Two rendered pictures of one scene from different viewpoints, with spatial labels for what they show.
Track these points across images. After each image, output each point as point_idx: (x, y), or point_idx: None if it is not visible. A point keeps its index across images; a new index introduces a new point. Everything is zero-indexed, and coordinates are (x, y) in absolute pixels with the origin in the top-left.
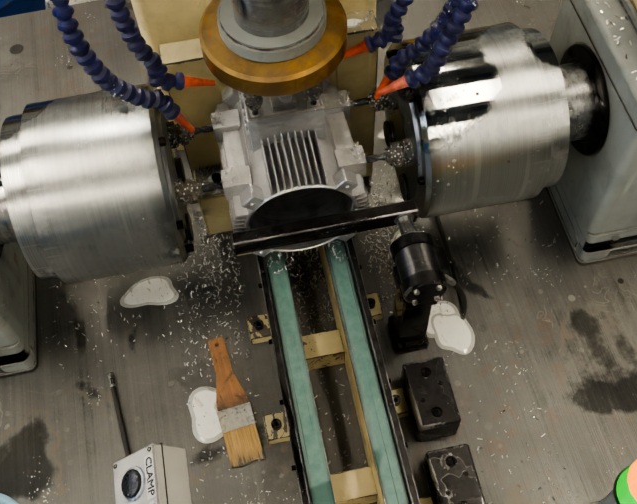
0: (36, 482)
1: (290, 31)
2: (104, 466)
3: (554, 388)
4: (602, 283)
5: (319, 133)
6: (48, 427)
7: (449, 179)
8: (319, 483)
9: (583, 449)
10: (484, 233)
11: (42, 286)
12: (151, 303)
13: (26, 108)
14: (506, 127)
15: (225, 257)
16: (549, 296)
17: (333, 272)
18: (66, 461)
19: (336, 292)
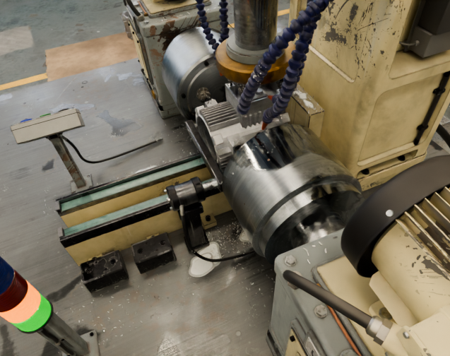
0: (118, 132)
1: (240, 46)
2: (123, 148)
3: (172, 326)
4: (254, 354)
5: (240, 121)
6: (139, 129)
7: (227, 180)
8: (91, 197)
9: (133, 347)
10: (274, 273)
11: None
12: None
13: (214, 29)
14: (256, 186)
15: None
16: (237, 318)
17: (203, 181)
18: (126, 138)
19: None
